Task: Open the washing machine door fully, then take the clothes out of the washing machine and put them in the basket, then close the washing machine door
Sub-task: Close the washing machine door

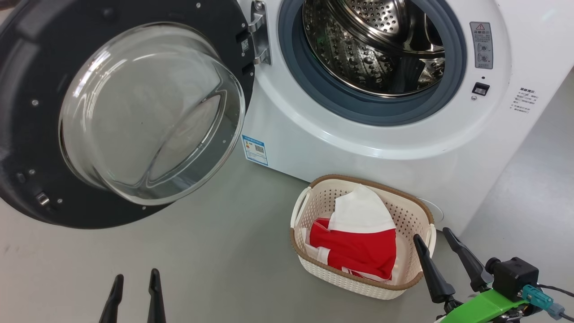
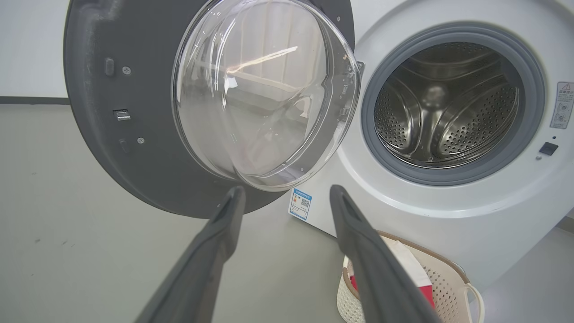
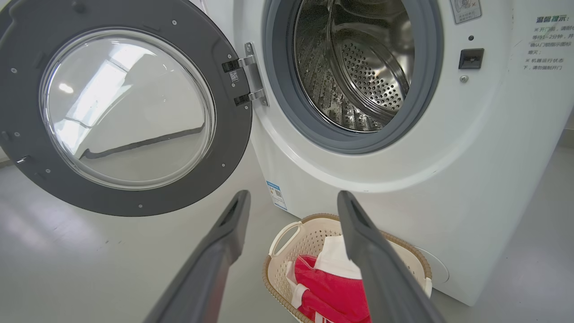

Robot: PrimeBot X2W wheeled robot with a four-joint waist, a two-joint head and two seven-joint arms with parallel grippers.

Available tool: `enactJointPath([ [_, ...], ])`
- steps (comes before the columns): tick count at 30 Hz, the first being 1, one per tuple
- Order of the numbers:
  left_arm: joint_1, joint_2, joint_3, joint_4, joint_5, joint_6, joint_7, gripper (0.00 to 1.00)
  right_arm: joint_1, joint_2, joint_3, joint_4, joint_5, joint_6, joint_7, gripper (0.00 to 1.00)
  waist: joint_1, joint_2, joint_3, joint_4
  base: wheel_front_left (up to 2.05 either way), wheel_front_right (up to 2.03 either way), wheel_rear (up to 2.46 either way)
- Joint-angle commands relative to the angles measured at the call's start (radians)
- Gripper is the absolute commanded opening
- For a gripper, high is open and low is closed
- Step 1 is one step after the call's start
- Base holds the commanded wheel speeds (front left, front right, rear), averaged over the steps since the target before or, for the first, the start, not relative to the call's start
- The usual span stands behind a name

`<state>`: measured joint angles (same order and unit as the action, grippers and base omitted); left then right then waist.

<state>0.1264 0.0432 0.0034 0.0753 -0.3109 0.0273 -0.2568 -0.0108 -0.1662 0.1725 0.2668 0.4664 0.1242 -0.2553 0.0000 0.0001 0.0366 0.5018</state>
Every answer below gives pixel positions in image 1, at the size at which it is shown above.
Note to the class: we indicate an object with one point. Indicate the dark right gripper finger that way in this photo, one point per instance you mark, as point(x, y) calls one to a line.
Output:
point(471, 267)
point(435, 282)

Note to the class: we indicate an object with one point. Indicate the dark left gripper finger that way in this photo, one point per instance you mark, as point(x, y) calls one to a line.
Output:
point(155, 305)
point(112, 307)

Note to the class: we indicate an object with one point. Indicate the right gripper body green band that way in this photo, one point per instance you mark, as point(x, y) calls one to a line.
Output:
point(484, 309)

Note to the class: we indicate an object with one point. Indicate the red and white garment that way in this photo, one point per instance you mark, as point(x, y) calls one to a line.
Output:
point(358, 242)

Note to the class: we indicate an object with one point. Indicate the black washing machine door glass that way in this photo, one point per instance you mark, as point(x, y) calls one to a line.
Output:
point(40, 54)

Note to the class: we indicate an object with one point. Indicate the cream laundry basket brown rim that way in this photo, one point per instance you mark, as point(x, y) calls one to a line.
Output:
point(403, 269)

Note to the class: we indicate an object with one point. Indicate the white front-load washing machine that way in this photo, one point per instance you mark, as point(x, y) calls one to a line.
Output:
point(341, 143)

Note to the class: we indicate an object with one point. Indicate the black door latch socket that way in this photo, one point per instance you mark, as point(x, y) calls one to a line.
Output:
point(480, 89)

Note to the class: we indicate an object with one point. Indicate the grey rubber door gasket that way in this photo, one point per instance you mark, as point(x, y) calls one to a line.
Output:
point(314, 89)

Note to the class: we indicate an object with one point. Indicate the steel washing machine drum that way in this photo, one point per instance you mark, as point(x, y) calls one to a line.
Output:
point(358, 45)

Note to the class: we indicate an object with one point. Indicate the metal door hinge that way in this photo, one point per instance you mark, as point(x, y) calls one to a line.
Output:
point(260, 36)

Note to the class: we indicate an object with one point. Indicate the round white filter cover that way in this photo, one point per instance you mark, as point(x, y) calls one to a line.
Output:
point(432, 211)

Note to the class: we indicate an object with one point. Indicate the small printed text label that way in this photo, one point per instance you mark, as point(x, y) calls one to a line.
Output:
point(523, 101)

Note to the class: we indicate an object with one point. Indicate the blue energy label sticker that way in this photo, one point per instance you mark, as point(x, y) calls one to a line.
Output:
point(255, 150)

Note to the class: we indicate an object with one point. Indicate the grey warning label sticker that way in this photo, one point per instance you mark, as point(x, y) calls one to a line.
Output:
point(481, 45)

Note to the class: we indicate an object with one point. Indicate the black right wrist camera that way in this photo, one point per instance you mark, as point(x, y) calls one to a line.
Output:
point(515, 276)

